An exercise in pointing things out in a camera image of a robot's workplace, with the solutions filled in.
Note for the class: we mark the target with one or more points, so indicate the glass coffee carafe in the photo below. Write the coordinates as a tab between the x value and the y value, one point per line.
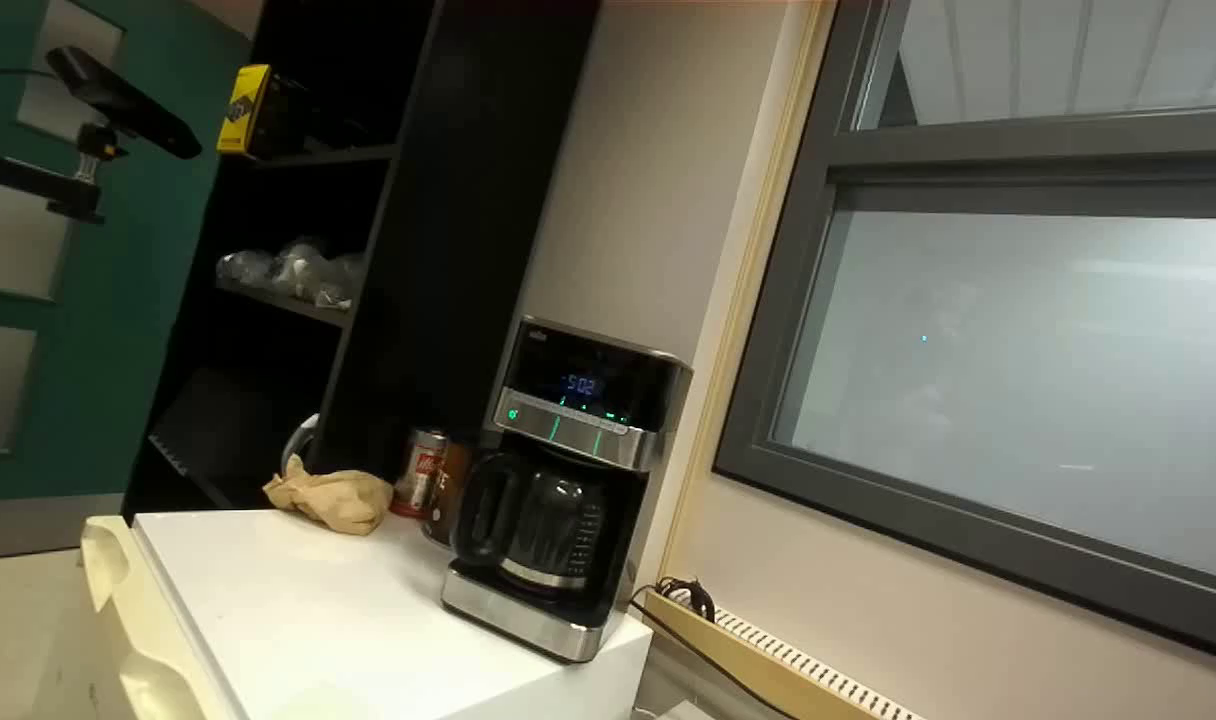
530	521

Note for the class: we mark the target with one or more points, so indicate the black silver coffee machine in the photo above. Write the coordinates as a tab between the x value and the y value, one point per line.
592	410

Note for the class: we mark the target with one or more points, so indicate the brown coffee can black lid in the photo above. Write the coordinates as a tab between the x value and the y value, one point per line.
425	486

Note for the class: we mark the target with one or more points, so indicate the black shelving unit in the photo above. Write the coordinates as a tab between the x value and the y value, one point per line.
422	140

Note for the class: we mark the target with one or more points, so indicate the clear plastic bags on shelf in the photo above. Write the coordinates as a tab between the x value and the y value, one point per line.
292	273

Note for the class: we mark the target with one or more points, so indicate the yellow box on shelf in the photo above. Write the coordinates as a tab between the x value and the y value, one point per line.
237	131

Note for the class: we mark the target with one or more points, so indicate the white mini fridge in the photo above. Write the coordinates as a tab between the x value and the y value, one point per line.
271	616

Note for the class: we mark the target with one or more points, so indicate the beige wall radiator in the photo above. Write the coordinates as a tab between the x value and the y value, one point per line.
770	671

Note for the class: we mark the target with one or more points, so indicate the black camera on stand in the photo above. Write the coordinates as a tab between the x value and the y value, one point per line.
123	113

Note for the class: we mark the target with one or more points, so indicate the grey window frame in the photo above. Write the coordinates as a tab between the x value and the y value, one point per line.
990	306

